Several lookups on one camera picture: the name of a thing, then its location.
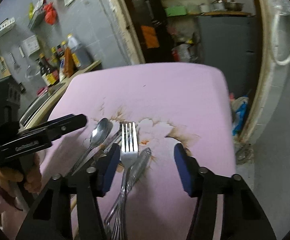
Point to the grey cabinet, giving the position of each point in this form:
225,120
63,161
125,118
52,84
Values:
231,44

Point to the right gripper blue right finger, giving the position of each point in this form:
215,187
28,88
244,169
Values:
188,170

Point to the steel spoon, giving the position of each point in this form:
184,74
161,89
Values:
98,136
135,174

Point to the large oil jug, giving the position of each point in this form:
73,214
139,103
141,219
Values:
80,55

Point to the steel fork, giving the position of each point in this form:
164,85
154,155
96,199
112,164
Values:
129,154

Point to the person left hand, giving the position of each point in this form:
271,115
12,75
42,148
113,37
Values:
32,179

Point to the dark soy sauce bottle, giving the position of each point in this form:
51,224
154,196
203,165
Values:
44,74

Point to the wooden cutting board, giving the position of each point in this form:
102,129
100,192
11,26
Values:
3,66

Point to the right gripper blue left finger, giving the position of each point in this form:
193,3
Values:
106,168

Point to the orange sauce packet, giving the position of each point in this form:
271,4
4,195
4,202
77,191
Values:
68,63

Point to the steel bowl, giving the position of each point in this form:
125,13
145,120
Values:
233,6

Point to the pink floral tablecloth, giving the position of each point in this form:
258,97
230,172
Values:
170,103

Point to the steel utensil with loop handle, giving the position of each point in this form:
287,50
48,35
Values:
102,151

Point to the white wall box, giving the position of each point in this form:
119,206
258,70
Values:
30,45

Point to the green box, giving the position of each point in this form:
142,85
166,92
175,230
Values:
174,11

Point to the red plastic bag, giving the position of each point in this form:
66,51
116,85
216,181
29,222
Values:
50,14

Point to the grey wall shelf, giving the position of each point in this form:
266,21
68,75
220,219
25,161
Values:
37,18

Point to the steel sink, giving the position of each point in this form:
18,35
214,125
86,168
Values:
38,103

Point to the white wall basket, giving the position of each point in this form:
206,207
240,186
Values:
6,26

